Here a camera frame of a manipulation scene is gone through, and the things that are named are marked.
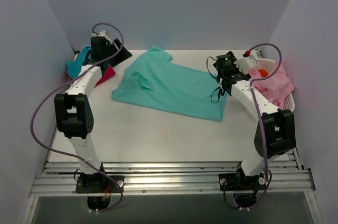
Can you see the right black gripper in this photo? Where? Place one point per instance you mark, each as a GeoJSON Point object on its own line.
{"type": "Point", "coordinates": [220, 81]}

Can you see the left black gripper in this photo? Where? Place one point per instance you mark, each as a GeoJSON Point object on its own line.
{"type": "Point", "coordinates": [118, 50]}

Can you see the mint green t-shirt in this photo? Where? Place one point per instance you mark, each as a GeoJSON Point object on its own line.
{"type": "Point", "coordinates": [153, 81]}

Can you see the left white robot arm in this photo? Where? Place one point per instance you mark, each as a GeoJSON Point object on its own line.
{"type": "Point", "coordinates": [72, 109]}

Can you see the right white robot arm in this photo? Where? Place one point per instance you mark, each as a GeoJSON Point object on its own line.
{"type": "Point", "coordinates": [275, 132]}

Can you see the folded red t-shirt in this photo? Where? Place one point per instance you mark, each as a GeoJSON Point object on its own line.
{"type": "Point", "coordinates": [108, 74]}

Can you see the orange t-shirt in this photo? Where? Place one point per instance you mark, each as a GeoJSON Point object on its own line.
{"type": "Point", "coordinates": [263, 73]}

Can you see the white plastic laundry basket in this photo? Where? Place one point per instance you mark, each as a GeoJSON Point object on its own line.
{"type": "Point", "coordinates": [264, 105]}

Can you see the pink t-shirt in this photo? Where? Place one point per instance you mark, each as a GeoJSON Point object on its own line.
{"type": "Point", "coordinates": [277, 89]}

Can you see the folded teal t-shirt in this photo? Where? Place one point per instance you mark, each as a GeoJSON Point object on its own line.
{"type": "Point", "coordinates": [81, 56]}

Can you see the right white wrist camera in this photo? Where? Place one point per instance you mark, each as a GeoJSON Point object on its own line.
{"type": "Point", "coordinates": [246, 63]}

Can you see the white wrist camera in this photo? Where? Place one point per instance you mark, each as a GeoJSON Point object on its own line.
{"type": "Point", "coordinates": [246, 63]}
{"type": "Point", "coordinates": [103, 33]}

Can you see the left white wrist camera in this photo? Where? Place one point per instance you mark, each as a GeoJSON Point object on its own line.
{"type": "Point", "coordinates": [103, 33]}

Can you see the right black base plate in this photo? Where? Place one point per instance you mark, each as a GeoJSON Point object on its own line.
{"type": "Point", "coordinates": [236, 182]}

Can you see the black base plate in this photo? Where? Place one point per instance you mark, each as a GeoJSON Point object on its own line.
{"type": "Point", "coordinates": [96, 183]}
{"type": "Point", "coordinates": [236, 182]}

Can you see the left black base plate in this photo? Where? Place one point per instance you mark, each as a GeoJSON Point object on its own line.
{"type": "Point", "coordinates": [96, 183]}

